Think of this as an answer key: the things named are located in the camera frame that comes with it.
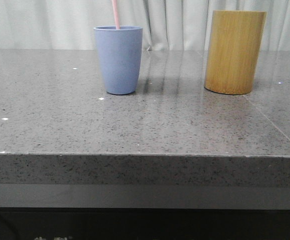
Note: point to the bamboo cylindrical holder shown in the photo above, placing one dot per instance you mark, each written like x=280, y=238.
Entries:
x=234, y=47

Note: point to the pink chopstick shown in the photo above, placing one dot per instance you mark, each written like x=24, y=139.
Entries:
x=116, y=14

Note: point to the white pleated curtain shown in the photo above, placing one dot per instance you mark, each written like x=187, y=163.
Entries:
x=167, y=24

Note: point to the blue plastic cup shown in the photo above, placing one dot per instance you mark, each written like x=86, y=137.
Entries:
x=119, y=54

